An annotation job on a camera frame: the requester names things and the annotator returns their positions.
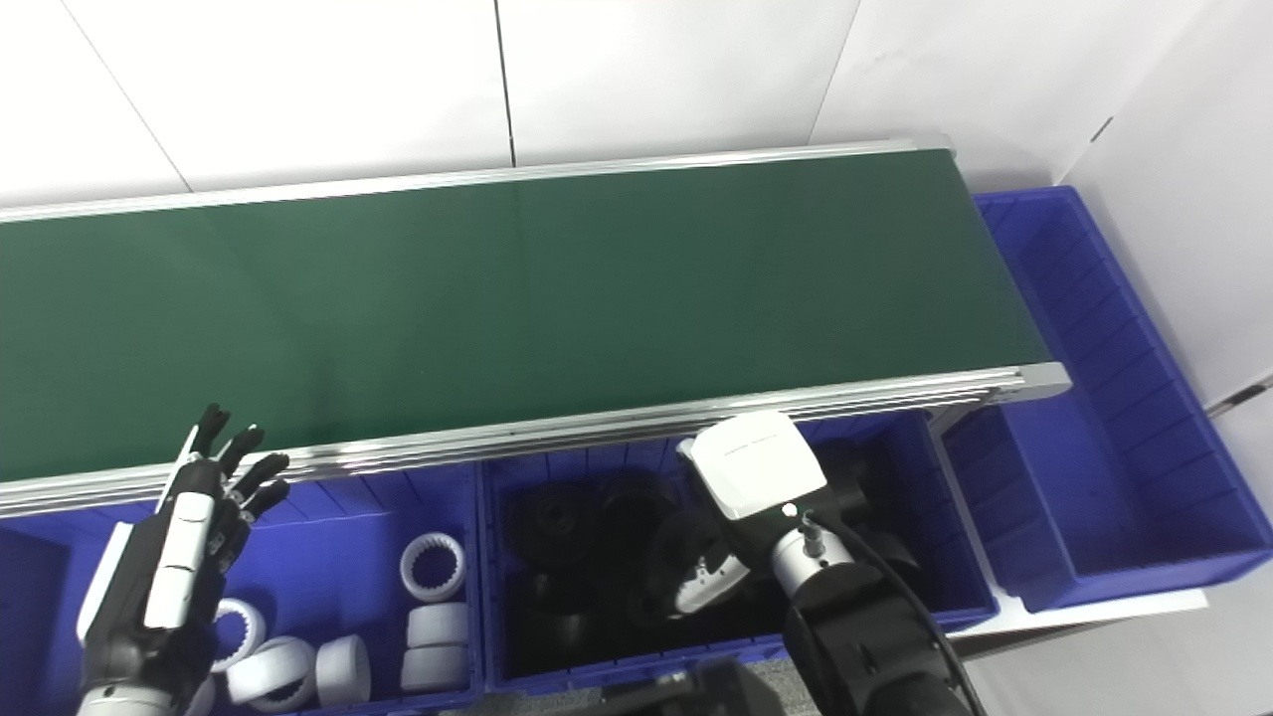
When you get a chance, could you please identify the green conveyor belt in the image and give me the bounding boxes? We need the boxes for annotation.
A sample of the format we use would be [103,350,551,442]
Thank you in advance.
[0,134,1073,518]
[0,149,1053,485]

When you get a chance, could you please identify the blue bin with black parts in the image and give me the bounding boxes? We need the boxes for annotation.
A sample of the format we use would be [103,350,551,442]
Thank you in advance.
[477,413,1000,694]

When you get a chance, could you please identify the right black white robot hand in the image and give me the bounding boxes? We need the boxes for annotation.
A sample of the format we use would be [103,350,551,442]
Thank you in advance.
[674,411,828,616]

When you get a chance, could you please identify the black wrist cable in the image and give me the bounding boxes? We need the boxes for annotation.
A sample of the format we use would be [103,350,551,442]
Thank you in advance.
[804,512,974,716]

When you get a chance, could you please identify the blue bin with white parts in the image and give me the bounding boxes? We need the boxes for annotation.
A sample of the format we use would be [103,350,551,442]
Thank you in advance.
[0,462,488,716]

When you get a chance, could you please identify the black robot body part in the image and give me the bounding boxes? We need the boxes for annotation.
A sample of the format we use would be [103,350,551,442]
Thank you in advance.
[587,656,792,716]

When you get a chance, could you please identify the white toothed ring part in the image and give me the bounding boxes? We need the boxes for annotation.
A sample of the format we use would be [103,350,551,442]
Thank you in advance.
[212,599,268,672]
[400,532,466,603]
[227,636,317,712]

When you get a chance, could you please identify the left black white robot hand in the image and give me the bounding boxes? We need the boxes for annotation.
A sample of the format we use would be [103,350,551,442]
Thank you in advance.
[78,403,291,694]

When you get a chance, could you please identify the empty large blue bin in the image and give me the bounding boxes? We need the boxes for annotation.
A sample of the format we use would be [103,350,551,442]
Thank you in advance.
[940,186,1273,613]

